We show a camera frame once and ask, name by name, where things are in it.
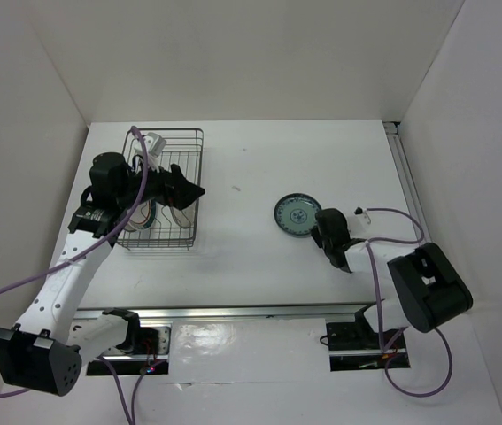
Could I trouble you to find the aluminium rail right edge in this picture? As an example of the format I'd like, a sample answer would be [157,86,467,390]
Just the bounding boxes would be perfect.
[382,121,429,239]

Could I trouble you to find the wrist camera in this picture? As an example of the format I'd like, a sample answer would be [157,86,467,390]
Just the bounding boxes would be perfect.
[132,132,167,171]
[353,207,372,227]

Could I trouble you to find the blue floral green plate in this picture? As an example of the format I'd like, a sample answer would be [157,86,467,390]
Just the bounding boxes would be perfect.
[274,193,321,238]

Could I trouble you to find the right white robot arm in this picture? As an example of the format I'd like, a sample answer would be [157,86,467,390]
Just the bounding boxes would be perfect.
[311,207,474,352]

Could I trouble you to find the grey wire dish rack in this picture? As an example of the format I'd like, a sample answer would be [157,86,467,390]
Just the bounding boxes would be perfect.
[118,127,204,251]

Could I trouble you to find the clear glass plate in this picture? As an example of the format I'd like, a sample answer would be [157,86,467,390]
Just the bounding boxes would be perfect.
[170,205,196,230]

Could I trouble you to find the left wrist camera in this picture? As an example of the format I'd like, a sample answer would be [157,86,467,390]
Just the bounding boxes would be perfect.
[132,132,167,171]

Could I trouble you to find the aluminium rail front edge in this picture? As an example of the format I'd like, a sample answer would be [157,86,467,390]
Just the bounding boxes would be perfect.
[71,301,380,324]

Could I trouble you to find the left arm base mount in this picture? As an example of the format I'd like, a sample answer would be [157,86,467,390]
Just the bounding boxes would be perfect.
[101,325,172,376]

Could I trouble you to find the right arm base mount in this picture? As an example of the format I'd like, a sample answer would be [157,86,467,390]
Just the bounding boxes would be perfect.
[319,322,411,372]

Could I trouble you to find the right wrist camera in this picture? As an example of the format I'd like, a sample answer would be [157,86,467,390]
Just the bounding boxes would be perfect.
[353,207,372,227]

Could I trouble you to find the aluminium rail edge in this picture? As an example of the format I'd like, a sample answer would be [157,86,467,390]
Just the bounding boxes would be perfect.
[382,121,429,239]
[71,301,380,324]

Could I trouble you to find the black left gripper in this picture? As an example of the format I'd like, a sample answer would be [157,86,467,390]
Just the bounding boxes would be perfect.
[117,153,204,210]

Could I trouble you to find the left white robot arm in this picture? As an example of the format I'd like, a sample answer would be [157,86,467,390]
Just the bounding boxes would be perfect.
[0,152,205,397]

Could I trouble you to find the white plate green red rim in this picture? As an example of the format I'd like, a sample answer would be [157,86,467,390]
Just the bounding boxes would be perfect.
[125,200,158,232]

